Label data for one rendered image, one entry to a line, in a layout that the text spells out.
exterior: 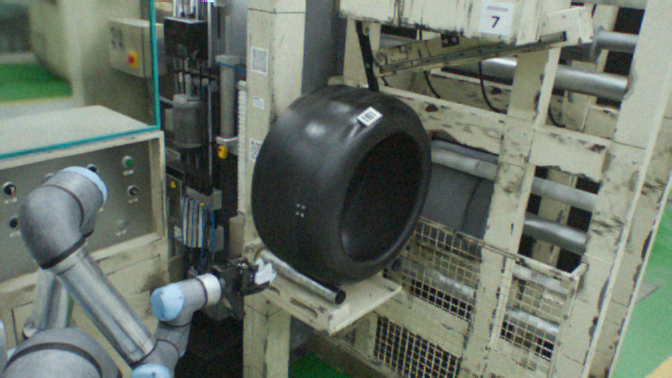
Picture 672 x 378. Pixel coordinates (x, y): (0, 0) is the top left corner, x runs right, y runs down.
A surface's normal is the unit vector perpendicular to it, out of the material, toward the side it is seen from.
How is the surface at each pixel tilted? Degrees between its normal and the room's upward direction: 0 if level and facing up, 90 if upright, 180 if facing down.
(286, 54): 90
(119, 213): 90
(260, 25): 90
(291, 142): 52
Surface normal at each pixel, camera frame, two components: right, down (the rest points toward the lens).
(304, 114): -0.32, -0.62
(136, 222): 0.75, 0.30
